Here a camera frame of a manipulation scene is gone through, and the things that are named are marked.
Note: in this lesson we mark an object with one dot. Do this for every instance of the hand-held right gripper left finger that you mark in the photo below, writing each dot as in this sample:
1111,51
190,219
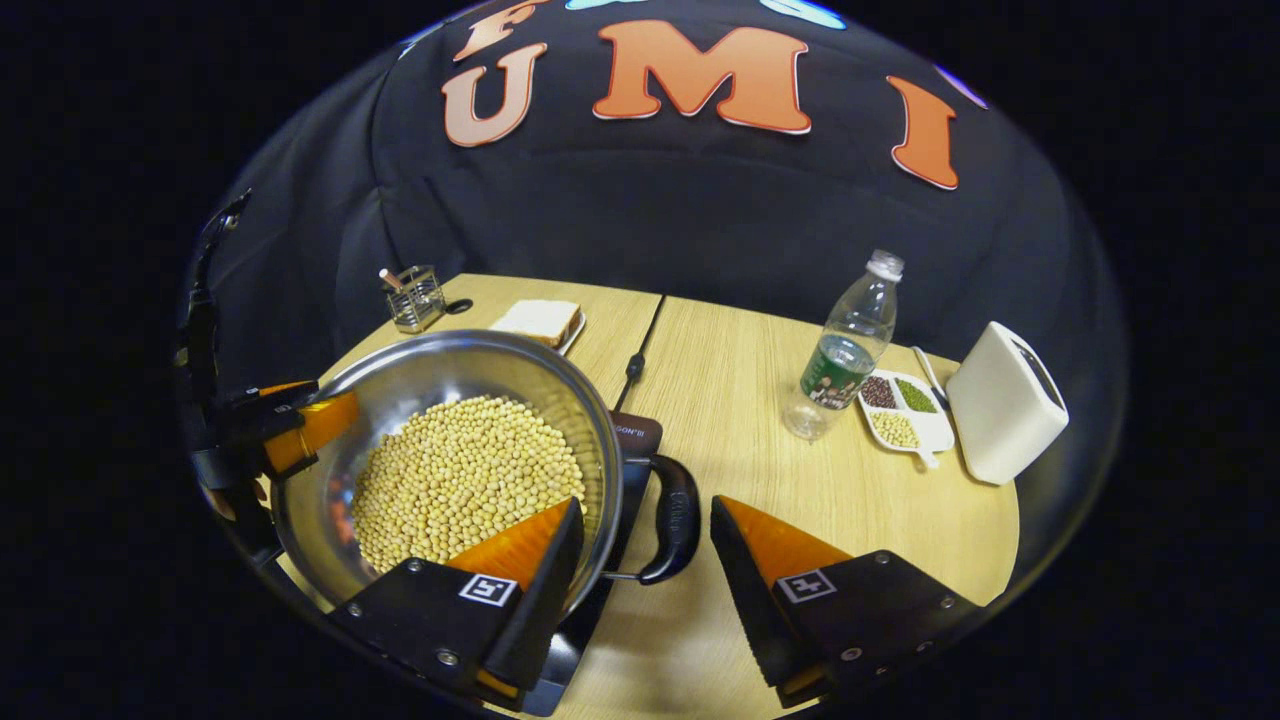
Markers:
540,590

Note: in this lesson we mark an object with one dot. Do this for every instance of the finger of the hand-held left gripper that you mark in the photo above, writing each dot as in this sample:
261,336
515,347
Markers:
315,425
275,395

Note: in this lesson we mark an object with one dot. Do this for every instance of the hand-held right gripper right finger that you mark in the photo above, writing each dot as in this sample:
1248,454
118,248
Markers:
745,600

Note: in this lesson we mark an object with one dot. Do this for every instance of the stainless steel pot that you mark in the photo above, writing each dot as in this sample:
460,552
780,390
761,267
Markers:
430,365

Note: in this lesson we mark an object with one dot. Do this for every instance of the black induction cooktop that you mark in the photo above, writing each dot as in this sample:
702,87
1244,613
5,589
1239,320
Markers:
632,490

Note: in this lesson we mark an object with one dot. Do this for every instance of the pile of yellow soybeans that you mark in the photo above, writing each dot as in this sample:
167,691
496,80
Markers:
460,480

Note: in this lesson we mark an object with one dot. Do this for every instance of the small black round object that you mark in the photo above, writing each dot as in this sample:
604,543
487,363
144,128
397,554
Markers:
460,306

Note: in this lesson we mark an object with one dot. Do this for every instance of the small soybean portion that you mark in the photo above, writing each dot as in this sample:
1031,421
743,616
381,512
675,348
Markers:
895,430

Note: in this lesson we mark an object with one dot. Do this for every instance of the pile of dark red beans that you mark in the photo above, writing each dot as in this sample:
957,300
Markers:
878,392

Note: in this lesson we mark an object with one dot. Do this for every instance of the small white plate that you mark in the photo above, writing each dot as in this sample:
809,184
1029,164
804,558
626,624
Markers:
572,340

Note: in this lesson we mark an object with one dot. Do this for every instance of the white divided dish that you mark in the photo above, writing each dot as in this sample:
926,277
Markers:
935,432

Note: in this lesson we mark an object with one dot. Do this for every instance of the pile of green mung beans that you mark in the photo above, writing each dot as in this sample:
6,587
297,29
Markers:
915,395

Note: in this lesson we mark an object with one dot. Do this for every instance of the clear plastic water bottle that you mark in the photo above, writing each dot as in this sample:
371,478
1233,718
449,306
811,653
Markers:
845,350

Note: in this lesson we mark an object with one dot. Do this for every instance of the white toaster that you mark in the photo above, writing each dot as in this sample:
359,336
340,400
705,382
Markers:
1000,410

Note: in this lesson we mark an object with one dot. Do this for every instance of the black backdrop cloth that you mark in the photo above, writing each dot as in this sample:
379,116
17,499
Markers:
700,220

